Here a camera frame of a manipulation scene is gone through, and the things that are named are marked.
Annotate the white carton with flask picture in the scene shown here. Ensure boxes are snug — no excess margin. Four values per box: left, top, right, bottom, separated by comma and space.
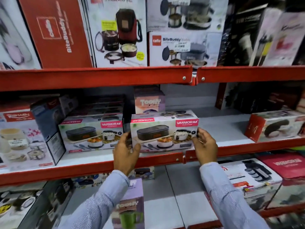
249, 7, 284, 67

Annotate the small pink mug carton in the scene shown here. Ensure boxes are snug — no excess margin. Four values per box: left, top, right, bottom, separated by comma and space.
134, 87, 166, 115

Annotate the person's left forearm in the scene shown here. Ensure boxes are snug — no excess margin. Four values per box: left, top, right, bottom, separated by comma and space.
57, 170, 130, 229

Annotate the white carton with maroon bag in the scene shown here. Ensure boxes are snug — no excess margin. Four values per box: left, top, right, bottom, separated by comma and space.
82, 0, 148, 68

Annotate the person's left hand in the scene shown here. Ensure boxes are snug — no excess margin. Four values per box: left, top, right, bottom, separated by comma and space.
113, 132, 141, 176

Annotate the large red carton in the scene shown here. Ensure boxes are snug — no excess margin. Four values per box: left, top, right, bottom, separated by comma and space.
18, 0, 93, 69

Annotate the person's right forearm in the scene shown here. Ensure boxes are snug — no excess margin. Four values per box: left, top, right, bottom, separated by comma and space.
200, 162, 271, 229

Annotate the tall black carton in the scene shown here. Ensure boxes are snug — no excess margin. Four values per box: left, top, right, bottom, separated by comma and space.
217, 0, 268, 67

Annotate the grey carton under red carton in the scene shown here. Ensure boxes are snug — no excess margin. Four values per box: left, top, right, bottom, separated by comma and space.
266, 178, 305, 210

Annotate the dark carton with steel containers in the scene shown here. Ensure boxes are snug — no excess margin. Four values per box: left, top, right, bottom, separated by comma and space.
0, 179, 75, 229

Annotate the white lunch box carton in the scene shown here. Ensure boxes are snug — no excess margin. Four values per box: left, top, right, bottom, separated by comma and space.
58, 114, 125, 154
130, 110, 199, 153

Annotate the flat red carton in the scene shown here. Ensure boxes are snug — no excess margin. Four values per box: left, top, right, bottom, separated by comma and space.
257, 153, 305, 180

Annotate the white carton with red end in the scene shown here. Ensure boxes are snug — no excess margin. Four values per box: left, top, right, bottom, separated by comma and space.
244, 110, 305, 143

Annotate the small carton with dark bowl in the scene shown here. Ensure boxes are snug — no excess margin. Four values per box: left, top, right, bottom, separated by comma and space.
128, 166, 155, 180

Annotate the blue carton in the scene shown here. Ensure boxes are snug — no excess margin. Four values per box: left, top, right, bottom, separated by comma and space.
30, 94, 79, 165

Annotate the colourful flat carton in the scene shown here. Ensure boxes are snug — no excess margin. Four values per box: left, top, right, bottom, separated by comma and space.
71, 173, 112, 188

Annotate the large white casserole set carton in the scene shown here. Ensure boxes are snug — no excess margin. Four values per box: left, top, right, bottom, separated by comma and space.
0, 109, 56, 175

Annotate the white carton with black containers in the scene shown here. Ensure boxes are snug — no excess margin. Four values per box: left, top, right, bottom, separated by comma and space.
219, 158, 283, 211

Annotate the stack of dark flat cartons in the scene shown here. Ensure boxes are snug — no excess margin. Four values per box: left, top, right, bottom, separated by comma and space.
69, 94, 127, 117

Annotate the dark carton with red side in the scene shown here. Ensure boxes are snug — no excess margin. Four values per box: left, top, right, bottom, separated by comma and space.
215, 82, 303, 115

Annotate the purple carton with green mug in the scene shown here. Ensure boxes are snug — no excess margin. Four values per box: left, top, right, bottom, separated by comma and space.
112, 178, 145, 229

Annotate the white carton with pink bag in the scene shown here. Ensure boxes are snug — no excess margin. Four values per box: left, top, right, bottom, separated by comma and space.
0, 0, 42, 70

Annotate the person's right hand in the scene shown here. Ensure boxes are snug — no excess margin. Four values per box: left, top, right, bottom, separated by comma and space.
192, 128, 218, 166

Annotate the white and pink carton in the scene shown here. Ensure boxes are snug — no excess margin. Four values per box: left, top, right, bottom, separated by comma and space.
262, 12, 305, 67

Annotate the white carton with grey bag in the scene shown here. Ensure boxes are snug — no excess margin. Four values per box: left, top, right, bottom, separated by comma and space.
146, 0, 229, 33
148, 31, 223, 68

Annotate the red metal shelf rail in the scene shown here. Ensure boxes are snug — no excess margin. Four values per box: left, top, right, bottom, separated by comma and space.
185, 138, 305, 163
197, 66, 305, 84
0, 152, 185, 187
0, 65, 193, 92

